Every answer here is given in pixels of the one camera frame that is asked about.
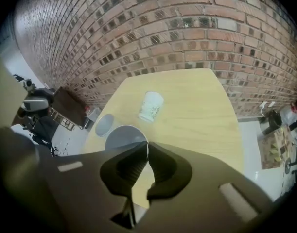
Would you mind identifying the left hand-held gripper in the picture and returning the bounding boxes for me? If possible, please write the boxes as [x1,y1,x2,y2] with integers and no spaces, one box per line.
[17,78,55,131]

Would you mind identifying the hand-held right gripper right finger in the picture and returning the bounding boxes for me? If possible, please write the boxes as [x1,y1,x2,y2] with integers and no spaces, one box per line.
[138,141,274,233]

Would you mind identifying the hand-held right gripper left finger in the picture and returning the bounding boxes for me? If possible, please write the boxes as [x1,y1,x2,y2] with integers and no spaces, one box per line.
[38,141,149,233]

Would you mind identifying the white paper cup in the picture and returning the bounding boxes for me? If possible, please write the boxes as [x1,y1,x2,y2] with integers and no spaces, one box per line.
[104,124,149,152]
[94,113,115,137]
[138,91,164,124]

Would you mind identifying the dark low cabinet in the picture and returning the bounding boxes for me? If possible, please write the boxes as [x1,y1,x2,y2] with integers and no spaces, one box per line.
[52,86,87,128]

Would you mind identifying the black floor equipment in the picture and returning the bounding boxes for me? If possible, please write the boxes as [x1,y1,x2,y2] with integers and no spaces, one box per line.
[29,120,58,150]

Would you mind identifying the clear plastic bottle red cap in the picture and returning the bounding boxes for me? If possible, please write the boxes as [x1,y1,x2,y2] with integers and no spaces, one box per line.
[84,105,102,128]

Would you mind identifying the person's beige clothing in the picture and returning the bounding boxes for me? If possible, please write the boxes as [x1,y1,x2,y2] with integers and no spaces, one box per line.
[0,54,26,128]

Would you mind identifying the cardboard box with striped tape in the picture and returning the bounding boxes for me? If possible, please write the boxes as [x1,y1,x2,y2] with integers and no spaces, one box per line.
[257,125,297,170]

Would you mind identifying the black stand with round base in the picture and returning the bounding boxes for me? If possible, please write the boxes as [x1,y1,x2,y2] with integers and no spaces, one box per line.
[283,139,297,177]

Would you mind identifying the clear water jug red label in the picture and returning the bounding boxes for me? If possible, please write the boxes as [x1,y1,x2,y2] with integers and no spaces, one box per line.
[279,104,297,127]

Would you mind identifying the wooden shelf frame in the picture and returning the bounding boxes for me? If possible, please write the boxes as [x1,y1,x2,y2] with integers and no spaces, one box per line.
[50,107,77,131]

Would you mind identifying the black floor cables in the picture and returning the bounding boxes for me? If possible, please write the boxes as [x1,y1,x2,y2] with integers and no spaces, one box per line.
[50,142,69,157]

